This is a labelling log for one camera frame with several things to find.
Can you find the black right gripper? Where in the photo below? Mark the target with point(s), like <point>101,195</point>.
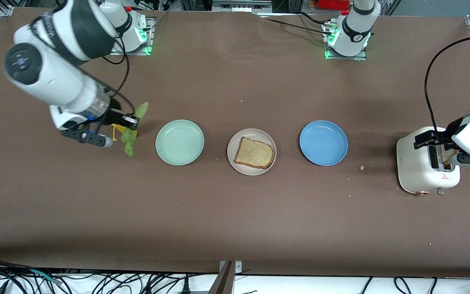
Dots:
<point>114,112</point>

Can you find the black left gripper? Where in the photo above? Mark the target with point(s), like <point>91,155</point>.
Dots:
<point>440,137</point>

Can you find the toasted bread slice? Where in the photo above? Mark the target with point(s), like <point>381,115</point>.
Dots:
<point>253,154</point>
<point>449,159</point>

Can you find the green lettuce leaf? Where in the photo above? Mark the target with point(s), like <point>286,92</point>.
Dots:
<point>129,143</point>

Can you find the yellow squeeze bottle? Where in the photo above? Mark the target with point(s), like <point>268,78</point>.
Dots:
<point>114,139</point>

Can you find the mint green plate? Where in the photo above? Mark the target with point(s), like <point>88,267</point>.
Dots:
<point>180,143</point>

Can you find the beige plate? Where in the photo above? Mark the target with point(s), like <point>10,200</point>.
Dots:
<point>239,134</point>

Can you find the blue plate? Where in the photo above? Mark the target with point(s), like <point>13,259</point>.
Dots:
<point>323,143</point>

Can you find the white toaster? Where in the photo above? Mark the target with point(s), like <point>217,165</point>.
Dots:
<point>414,171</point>

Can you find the red box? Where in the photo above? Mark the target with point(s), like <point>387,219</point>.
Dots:
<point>333,4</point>

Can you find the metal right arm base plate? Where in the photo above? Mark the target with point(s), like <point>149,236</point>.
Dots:
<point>150,45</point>

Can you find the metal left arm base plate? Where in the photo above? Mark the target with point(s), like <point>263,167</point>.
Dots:
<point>361,58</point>

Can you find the metal frame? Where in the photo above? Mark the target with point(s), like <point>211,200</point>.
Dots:
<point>239,5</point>

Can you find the metal table edge bracket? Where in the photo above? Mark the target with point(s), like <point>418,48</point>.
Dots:
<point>225,281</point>

